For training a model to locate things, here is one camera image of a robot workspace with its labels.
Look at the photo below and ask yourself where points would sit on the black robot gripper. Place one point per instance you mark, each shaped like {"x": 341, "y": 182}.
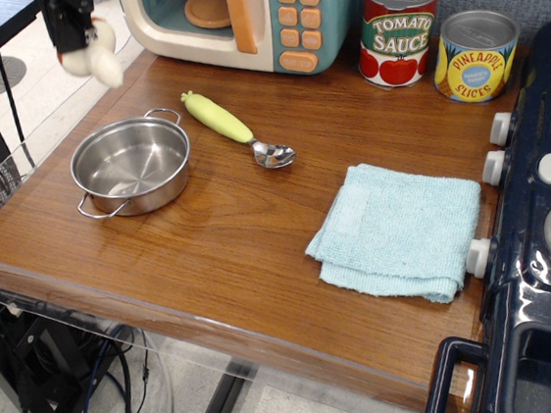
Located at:
{"x": 68, "y": 31}

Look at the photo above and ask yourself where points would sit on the white brown plush mushroom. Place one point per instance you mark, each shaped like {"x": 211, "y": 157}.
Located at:
{"x": 98, "y": 58}

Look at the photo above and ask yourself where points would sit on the toy microwave teal cream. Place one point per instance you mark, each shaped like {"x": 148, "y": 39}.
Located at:
{"x": 282, "y": 36}

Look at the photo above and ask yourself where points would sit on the tomato sauce can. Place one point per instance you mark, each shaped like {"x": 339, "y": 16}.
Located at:
{"x": 395, "y": 40}

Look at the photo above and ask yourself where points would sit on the pineapple slices can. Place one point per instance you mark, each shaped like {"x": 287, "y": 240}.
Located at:
{"x": 475, "y": 55}

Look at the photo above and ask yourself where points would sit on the stainless steel pot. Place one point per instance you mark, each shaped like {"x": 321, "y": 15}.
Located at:
{"x": 133, "y": 166}

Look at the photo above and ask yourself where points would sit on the light blue folded towel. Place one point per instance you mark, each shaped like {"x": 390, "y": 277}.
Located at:
{"x": 394, "y": 234}

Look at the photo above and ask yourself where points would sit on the white stove knob top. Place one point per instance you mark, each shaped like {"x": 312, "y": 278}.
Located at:
{"x": 500, "y": 126}

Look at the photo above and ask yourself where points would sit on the white stove knob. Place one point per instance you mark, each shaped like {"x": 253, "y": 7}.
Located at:
{"x": 477, "y": 257}
{"x": 493, "y": 166}
{"x": 500, "y": 126}

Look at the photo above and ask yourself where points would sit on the white stove knob middle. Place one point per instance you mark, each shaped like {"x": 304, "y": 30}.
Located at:
{"x": 493, "y": 166}

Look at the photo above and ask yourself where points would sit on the white stove knob bottom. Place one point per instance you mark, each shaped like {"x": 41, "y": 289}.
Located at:
{"x": 477, "y": 257}

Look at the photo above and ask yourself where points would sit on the dark blue toy stove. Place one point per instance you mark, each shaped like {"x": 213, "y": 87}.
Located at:
{"x": 513, "y": 358}

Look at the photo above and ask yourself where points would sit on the green handled metal spoon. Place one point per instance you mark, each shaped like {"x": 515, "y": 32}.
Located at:
{"x": 212, "y": 115}

